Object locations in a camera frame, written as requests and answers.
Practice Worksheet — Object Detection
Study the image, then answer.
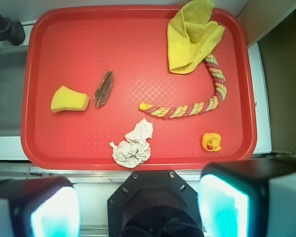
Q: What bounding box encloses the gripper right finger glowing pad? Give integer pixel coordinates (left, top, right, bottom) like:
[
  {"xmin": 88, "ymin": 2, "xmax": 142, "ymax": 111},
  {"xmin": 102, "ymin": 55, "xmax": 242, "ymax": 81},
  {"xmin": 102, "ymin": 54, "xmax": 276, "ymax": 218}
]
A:
[{"xmin": 198, "ymin": 158, "xmax": 296, "ymax": 237}]

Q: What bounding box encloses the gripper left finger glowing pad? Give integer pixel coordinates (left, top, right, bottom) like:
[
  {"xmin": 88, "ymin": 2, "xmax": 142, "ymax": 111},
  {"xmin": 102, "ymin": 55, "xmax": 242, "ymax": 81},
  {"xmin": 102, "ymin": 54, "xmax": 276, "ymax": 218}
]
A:
[{"xmin": 0, "ymin": 177, "xmax": 81, "ymax": 237}]

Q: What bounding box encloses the yellow rubber duck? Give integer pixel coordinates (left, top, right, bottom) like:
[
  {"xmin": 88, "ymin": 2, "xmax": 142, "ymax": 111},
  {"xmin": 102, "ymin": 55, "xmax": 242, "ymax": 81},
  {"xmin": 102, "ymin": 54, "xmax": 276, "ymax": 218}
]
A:
[{"xmin": 201, "ymin": 133, "xmax": 221, "ymax": 152}]

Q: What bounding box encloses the crumpled white paper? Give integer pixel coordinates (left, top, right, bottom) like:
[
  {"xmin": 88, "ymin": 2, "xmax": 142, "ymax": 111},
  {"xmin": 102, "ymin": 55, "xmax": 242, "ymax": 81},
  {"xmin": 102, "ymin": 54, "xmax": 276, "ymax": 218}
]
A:
[{"xmin": 109, "ymin": 118, "xmax": 153, "ymax": 168}]

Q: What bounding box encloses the yellow sponge wedge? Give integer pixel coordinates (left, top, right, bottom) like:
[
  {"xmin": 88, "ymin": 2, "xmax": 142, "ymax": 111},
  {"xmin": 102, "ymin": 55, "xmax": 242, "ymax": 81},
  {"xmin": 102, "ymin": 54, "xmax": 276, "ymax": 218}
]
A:
[{"xmin": 50, "ymin": 86, "xmax": 89, "ymax": 113}]

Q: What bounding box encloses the brown bark piece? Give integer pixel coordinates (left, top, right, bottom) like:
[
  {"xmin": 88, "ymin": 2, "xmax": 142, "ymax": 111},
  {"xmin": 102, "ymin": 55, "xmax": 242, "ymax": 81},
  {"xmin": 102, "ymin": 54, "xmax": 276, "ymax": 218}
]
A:
[{"xmin": 93, "ymin": 71, "xmax": 113, "ymax": 108}]

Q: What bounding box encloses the red plastic tray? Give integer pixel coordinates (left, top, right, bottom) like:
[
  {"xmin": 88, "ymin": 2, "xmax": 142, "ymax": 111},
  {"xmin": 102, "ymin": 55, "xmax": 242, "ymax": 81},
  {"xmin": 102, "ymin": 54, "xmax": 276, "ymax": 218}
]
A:
[{"xmin": 21, "ymin": 6, "xmax": 257, "ymax": 171}]

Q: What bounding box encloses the metal sink basin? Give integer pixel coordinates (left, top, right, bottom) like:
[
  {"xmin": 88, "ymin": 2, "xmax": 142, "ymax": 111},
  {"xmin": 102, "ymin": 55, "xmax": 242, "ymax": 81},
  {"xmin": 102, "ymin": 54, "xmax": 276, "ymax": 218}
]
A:
[{"xmin": 0, "ymin": 46, "xmax": 28, "ymax": 137}]

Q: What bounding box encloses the yellow folded cloth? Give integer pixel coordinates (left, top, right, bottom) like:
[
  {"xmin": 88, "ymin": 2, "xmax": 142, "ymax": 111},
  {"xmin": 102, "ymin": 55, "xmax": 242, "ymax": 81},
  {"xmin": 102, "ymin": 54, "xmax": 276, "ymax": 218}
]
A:
[{"xmin": 167, "ymin": 0, "xmax": 225, "ymax": 75}]

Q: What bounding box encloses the black faucet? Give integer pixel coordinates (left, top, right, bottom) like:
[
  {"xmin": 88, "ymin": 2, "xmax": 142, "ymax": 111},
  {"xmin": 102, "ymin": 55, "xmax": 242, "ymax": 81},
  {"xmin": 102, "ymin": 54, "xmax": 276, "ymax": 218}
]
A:
[{"xmin": 0, "ymin": 14, "xmax": 26, "ymax": 46}]

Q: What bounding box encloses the multicolour twisted rope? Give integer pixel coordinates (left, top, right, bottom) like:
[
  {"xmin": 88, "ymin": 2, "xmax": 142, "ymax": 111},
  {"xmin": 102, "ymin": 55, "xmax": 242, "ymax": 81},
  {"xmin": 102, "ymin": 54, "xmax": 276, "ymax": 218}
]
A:
[{"xmin": 139, "ymin": 54, "xmax": 228, "ymax": 119}]

